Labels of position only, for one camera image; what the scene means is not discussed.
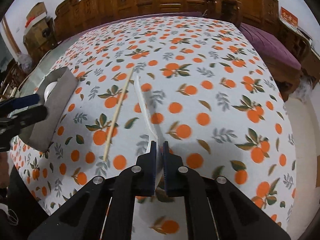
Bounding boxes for carved wooden armchair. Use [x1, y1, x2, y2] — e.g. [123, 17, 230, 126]
[207, 0, 302, 100]

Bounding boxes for wooden side table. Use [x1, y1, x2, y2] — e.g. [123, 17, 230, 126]
[278, 20, 319, 89]

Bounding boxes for stacked cardboard boxes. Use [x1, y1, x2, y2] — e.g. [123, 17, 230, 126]
[23, 2, 57, 64]

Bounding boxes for orange print tablecloth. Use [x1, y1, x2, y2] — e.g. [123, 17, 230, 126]
[9, 16, 296, 238]

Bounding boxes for white plastic knife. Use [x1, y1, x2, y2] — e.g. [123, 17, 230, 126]
[133, 74, 161, 190]

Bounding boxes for carved wooden sofa bench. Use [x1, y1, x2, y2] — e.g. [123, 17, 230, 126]
[54, 0, 222, 41]

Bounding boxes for grey metal tray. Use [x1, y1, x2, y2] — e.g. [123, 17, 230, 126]
[19, 67, 78, 152]

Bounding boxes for purple armchair cushion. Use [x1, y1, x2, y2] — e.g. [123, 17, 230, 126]
[239, 23, 301, 70]

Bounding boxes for red box on side table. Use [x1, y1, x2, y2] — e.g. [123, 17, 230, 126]
[280, 7, 298, 28]

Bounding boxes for light bamboo chopstick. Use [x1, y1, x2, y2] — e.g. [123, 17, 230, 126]
[103, 68, 134, 161]

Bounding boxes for white plastic ladle spoon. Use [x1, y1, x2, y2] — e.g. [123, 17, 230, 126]
[44, 81, 57, 101]

